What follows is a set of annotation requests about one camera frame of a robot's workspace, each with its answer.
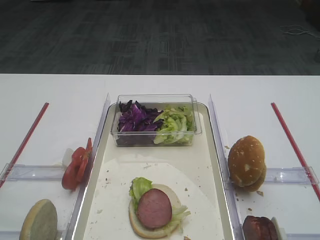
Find purple cabbage pile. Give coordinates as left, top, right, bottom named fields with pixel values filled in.
left=116, top=100, right=164, bottom=147

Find left long clear divider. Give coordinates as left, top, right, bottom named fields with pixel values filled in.
left=60, top=95, right=110, bottom=240

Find round pink sausage slice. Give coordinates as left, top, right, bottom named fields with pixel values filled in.
left=136, top=188, right=172, bottom=229

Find upper left clear holder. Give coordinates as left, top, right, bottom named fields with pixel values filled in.
left=0, top=163, right=65, bottom=182

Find cream metal serving tray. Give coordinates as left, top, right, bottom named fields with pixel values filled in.
left=72, top=103, right=233, bottom=240

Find upright bun half left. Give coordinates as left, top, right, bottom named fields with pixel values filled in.
left=19, top=199, right=58, bottom=240

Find long clear divider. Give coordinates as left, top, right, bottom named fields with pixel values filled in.
left=208, top=94, right=244, bottom=240
left=60, top=95, right=110, bottom=240

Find red tomato slices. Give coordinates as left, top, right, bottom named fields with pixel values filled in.
left=61, top=137, right=93, bottom=191

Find dark meat patties stack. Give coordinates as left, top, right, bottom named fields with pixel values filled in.
left=242, top=215, right=278, bottom=240

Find right long clear divider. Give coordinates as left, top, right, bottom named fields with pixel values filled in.
left=208, top=94, right=244, bottom=240

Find upper right clear holder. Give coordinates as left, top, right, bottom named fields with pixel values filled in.
left=264, top=167, right=319, bottom=185

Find white cable on floor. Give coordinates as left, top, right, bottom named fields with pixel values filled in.
left=279, top=24, right=320, bottom=39

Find sesame bun tops right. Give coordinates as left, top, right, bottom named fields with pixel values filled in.
left=227, top=135, right=267, bottom=192

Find red straw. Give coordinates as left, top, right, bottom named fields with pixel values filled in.
left=0, top=102, right=49, bottom=187
left=270, top=102, right=320, bottom=200

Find green lettuce pile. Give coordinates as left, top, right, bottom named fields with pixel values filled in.
left=153, top=106, right=196, bottom=145

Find right red straw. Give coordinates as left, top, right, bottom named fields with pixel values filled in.
left=270, top=102, right=320, bottom=200

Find clear plastic salad box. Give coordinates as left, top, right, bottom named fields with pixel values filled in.
left=110, top=94, right=202, bottom=147

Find left red straw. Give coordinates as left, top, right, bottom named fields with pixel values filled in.
left=0, top=102, right=49, bottom=187

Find bottom bun on tray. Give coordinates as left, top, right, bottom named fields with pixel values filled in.
left=128, top=184, right=190, bottom=239

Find lettuce leaf on bun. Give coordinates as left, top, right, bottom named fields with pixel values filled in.
left=129, top=177, right=152, bottom=209

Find clear holder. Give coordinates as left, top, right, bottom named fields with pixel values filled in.
left=0, top=163, right=65, bottom=182
left=264, top=167, right=319, bottom=185

